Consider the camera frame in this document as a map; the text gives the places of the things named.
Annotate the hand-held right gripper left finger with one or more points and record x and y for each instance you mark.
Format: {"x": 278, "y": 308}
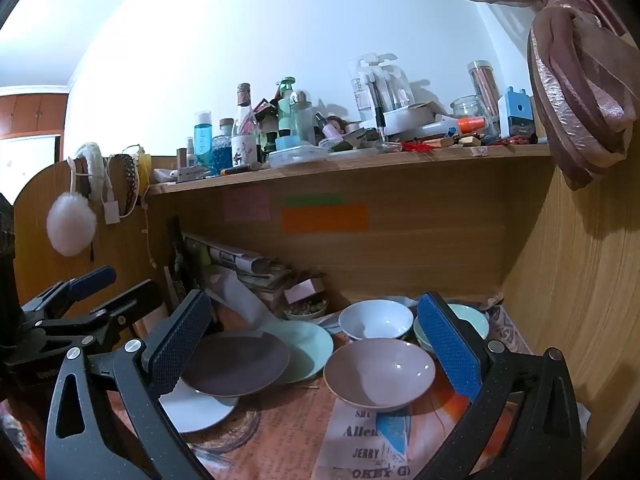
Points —
{"x": 180, "y": 347}

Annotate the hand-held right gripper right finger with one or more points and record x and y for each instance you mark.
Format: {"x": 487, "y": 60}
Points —
{"x": 450, "y": 345}

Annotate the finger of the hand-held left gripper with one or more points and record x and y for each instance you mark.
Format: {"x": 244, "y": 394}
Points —
{"x": 92, "y": 280}
{"x": 135, "y": 302}

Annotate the mint green bowl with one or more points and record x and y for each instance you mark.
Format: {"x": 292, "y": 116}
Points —
{"x": 471, "y": 322}

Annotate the purple plate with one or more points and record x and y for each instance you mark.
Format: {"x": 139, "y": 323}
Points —
{"x": 235, "y": 360}

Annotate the white plate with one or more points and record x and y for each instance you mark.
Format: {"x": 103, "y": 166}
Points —
{"x": 200, "y": 412}

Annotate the pink bowl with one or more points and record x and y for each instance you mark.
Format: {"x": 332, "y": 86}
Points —
{"x": 380, "y": 370}

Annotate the white bowl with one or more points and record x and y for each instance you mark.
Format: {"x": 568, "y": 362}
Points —
{"x": 375, "y": 317}

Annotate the mint green plate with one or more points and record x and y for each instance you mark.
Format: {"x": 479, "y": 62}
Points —
{"x": 310, "y": 350}

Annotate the white fluffy puff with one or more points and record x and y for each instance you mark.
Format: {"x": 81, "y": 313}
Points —
{"x": 71, "y": 225}

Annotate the grey newspaper sheet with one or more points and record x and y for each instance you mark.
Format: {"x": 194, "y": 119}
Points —
{"x": 507, "y": 330}

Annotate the dark glass bottle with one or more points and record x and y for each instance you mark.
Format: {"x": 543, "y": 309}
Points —
{"x": 175, "y": 255}

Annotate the white charger plug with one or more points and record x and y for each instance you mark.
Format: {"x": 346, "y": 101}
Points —
{"x": 111, "y": 211}

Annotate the folded newspaper bundle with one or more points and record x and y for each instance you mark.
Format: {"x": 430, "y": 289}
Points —
{"x": 235, "y": 260}

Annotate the brown dotted headband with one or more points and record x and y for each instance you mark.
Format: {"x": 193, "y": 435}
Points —
{"x": 131, "y": 180}

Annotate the white fluffy headband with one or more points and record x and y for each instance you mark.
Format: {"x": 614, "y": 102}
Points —
{"x": 94, "y": 167}

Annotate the small bowl of trinkets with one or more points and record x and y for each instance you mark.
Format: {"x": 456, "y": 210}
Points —
{"x": 305, "y": 311}

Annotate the yellow hair band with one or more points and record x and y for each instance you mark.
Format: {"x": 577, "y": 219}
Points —
{"x": 145, "y": 160}

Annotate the small pink box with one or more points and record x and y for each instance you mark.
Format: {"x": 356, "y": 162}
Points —
{"x": 302, "y": 290}

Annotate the white stapler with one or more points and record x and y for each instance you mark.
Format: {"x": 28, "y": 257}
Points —
{"x": 182, "y": 174}

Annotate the pink sticky note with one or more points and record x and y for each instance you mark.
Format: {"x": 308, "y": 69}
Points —
{"x": 247, "y": 206}

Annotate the vintage print table cover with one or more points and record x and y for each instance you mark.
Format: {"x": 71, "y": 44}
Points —
{"x": 300, "y": 435}

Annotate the orange cloth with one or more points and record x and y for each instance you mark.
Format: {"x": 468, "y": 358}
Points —
{"x": 22, "y": 435}

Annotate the small white spray bottle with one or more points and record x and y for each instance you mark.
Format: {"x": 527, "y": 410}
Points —
{"x": 190, "y": 152}

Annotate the black orange marker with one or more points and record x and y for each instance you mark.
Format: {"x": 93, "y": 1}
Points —
{"x": 240, "y": 169}

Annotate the round blue glass bottle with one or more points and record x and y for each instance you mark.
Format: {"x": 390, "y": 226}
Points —
{"x": 222, "y": 152}

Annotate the wooden wardrobe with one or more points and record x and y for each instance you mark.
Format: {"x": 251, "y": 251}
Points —
{"x": 32, "y": 110}

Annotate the orange sticky note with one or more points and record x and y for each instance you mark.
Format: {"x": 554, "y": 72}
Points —
{"x": 325, "y": 218}

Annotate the tall blue liquid bottle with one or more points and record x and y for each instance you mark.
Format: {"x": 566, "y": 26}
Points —
{"x": 203, "y": 137}

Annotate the green sticky note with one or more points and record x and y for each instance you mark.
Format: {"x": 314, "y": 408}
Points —
{"x": 314, "y": 199}

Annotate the red plastic clips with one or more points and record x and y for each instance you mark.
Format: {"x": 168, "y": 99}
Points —
{"x": 416, "y": 146}

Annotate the wooden shelf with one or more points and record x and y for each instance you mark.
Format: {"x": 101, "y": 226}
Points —
{"x": 360, "y": 162}

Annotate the clear painted glass bottle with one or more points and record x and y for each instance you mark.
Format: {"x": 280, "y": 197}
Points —
{"x": 245, "y": 130}

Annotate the clear flat plastic box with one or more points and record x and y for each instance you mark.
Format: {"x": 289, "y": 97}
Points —
{"x": 297, "y": 156}

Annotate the white glue bottle orange cap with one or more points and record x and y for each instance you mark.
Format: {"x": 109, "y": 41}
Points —
{"x": 460, "y": 124}

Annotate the white cardboard tray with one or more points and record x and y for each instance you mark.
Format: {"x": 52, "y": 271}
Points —
{"x": 407, "y": 117}

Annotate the empty glass jar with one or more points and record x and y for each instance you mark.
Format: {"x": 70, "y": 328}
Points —
{"x": 470, "y": 110}

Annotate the blue pencil sharpener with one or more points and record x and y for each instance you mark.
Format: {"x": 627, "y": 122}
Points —
{"x": 517, "y": 112}

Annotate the mint green pump bottle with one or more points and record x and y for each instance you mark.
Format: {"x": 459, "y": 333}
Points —
{"x": 286, "y": 110}

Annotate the frosted bottle silver cap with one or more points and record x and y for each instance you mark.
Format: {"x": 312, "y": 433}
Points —
{"x": 301, "y": 117}

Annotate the tall clear canister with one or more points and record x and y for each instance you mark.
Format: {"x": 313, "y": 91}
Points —
{"x": 484, "y": 85}

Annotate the white plastic blister pack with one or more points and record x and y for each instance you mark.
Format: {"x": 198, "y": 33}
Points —
{"x": 377, "y": 85}

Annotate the brown curtain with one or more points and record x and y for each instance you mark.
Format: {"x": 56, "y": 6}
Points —
{"x": 575, "y": 100}

